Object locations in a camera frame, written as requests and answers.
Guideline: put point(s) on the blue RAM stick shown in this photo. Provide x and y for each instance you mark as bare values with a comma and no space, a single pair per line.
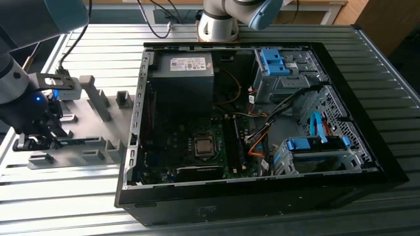
79,142

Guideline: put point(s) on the grey metal drive cage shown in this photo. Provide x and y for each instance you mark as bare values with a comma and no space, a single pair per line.
288,83

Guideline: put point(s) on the grey parts rack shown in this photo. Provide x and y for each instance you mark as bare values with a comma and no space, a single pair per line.
88,130

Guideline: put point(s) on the grey power supply unit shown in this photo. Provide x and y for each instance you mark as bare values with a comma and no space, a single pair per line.
183,83

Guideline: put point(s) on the black RAM slot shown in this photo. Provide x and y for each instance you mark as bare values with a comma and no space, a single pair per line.
229,147

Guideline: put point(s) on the CPU socket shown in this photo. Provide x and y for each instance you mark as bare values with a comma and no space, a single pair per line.
196,147

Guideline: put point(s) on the green motherboard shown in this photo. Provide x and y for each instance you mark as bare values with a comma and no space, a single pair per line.
171,147

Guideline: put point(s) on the wooden cabinet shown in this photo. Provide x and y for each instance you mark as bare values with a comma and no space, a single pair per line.
377,19

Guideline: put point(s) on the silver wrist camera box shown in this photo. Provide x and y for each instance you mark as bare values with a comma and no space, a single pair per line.
68,94

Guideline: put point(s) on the black graphics card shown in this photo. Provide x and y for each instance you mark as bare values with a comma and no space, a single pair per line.
200,172

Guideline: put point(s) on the grey metal disk bay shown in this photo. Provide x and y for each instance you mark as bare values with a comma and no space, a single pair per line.
321,154

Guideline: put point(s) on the blue plastic drive latch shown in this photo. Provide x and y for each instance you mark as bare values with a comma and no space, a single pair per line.
273,64

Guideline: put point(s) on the black PC case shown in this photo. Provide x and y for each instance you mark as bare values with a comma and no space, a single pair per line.
229,201

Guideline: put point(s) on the silver CPU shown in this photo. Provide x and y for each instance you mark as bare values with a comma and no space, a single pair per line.
204,145

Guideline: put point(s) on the hard disk in blue carrier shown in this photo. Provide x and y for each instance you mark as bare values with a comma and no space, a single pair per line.
299,144

